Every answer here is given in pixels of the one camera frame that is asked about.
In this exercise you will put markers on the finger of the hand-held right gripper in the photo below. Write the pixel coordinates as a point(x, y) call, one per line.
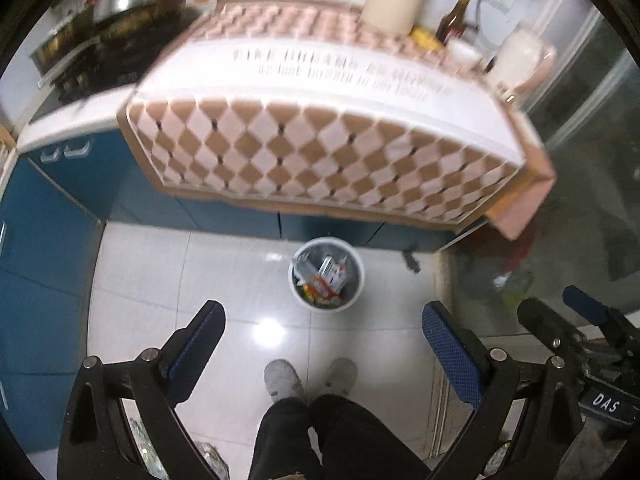
point(545, 321)
point(590, 306)

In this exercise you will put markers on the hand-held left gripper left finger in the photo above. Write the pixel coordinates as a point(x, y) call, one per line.
point(197, 355)

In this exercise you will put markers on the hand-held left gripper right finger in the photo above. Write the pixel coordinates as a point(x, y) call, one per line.
point(452, 355)

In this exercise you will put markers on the red snack packet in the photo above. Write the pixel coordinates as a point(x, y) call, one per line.
point(322, 290)

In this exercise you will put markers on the white trash bin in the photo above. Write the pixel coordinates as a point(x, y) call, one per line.
point(326, 280)

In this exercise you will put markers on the person's left grey shoe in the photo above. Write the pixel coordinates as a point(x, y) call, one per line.
point(282, 379)

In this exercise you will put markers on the person's grey shoe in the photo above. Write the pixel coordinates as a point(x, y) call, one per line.
point(342, 372)
point(282, 379)

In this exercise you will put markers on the small black floor object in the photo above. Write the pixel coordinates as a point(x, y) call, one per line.
point(412, 260)

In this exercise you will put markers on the person's right grey shoe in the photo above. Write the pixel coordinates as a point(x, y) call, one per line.
point(342, 372)

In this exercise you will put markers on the glass sliding door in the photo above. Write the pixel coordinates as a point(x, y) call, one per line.
point(580, 170)

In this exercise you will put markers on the black trousers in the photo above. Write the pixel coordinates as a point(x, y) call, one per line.
point(325, 435)

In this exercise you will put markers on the blue kitchen cabinet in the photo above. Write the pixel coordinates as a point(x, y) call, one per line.
point(50, 260)

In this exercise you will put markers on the white electric kettle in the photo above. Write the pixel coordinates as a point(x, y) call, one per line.
point(520, 60)

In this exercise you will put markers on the pink checkered tablecloth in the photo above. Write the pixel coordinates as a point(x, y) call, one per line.
point(325, 125)

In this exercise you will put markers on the small white bowl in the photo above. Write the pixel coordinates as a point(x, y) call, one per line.
point(462, 52)

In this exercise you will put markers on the yellow packet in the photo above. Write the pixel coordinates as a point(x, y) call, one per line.
point(422, 37)

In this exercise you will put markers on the black gas stove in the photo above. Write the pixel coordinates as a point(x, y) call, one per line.
point(95, 60)

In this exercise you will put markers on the brown glass sauce bottle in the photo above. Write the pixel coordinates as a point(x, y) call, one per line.
point(454, 20)

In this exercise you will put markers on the cream utensil holder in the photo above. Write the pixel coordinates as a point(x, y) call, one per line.
point(392, 5)

